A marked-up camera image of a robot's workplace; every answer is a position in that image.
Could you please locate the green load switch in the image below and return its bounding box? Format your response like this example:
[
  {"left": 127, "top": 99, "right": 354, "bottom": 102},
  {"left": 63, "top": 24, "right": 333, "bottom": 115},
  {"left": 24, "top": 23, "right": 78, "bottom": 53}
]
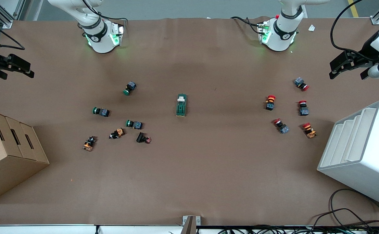
[{"left": 176, "top": 94, "right": 188, "bottom": 117}]

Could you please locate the red button orange block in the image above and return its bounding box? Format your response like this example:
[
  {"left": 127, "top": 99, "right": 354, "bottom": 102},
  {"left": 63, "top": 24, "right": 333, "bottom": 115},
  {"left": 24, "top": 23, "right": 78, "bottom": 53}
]
[{"left": 302, "top": 122, "right": 318, "bottom": 139}]

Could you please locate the red emergency stop button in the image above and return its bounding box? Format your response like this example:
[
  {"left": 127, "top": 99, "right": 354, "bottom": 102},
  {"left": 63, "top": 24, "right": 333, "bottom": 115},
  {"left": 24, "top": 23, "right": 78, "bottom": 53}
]
[{"left": 265, "top": 95, "right": 277, "bottom": 111}]

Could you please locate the brown cardboard box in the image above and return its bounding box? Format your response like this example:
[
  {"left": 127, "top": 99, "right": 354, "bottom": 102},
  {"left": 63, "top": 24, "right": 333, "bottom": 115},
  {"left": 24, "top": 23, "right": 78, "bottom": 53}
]
[{"left": 0, "top": 108, "right": 50, "bottom": 205}]

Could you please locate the white stepped storage bin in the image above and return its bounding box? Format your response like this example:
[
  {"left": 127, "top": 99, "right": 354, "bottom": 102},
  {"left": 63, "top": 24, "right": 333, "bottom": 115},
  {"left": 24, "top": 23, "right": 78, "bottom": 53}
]
[{"left": 317, "top": 100, "right": 379, "bottom": 209}]

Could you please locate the brown paper table cover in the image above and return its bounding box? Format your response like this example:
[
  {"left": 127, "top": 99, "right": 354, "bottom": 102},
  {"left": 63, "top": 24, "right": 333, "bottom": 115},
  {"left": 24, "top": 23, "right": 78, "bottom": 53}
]
[{"left": 0, "top": 16, "right": 379, "bottom": 227}]

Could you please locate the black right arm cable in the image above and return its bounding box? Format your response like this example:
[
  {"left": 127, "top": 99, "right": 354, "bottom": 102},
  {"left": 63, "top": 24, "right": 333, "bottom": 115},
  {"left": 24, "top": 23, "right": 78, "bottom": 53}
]
[{"left": 0, "top": 16, "right": 26, "bottom": 51}]

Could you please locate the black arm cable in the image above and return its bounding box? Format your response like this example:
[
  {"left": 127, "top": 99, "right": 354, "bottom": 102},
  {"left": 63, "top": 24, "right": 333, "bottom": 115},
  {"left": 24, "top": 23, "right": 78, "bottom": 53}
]
[
  {"left": 0, "top": 16, "right": 26, "bottom": 51},
  {"left": 330, "top": 0, "right": 379, "bottom": 63}
]

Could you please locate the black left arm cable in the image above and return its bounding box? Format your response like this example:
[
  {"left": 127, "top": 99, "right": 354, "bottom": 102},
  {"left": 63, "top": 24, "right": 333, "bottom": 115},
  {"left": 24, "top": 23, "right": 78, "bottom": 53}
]
[{"left": 330, "top": 0, "right": 379, "bottom": 63}]

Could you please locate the red push button switch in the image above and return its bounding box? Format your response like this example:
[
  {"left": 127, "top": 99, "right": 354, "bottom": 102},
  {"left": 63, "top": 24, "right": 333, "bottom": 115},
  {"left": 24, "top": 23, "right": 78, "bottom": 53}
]
[
  {"left": 294, "top": 77, "right": 310, "bottom": 92},
  {"left": 272, "top": 118, "right": 290, "bottom": 135},
  {"left": 298, "top": 100, "right": 310, "bottom": 117}
]

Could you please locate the green push button switch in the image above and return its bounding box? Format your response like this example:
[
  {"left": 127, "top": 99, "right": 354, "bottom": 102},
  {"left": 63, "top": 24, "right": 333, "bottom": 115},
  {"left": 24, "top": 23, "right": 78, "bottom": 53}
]
[
  {"left": 92, "top": 107, "right": 111, "bottom": 118},
  {"left": 125, "top": 119, "right": 144, "bottom": 130},
  {"left": 123, "top": 81, "right": 137, "bottom": 96}
]

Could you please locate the black orange selector switch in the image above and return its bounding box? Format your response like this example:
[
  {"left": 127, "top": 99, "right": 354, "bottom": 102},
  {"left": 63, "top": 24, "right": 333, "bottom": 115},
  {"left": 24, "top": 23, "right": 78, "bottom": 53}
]
[
  {"left": 82, "top": 136, "right": 97, "bottom": 152},
  {"left": 109, "top": 128, "right": 126, "bottom": 140}
]

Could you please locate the black looped floor cable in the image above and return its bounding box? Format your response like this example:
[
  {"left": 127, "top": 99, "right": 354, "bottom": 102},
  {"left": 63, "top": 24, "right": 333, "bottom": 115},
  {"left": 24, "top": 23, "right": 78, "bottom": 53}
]
[{"left": 328, "top": 188, "right": 379, "bottom": 228}]

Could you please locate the black switch with red block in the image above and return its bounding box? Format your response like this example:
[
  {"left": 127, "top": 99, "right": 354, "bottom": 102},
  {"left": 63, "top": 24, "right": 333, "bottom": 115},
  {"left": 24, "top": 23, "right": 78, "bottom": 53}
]
[{"left": 136, "top": 132, "right": 152, "bottom": 144}]

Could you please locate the white table edge rail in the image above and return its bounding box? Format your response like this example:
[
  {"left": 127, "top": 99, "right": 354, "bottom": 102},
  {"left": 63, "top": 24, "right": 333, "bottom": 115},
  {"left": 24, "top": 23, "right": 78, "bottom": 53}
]
[{"left": 0, "top": 224, "right": 183, "bottom": 234}]

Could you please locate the black cable bundle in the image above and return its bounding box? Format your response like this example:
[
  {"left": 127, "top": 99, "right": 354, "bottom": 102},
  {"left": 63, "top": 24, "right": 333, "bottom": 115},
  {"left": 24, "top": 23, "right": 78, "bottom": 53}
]
[{"left": 215, "top": 224, "right": 379, "bottom": 234}]

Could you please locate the metal table edge bracket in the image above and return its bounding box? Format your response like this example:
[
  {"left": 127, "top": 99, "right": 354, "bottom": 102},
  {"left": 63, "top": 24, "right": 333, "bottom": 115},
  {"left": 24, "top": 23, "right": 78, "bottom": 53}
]
[{"left": 182, "top": 215, "right": 201, "bottom": 234}]

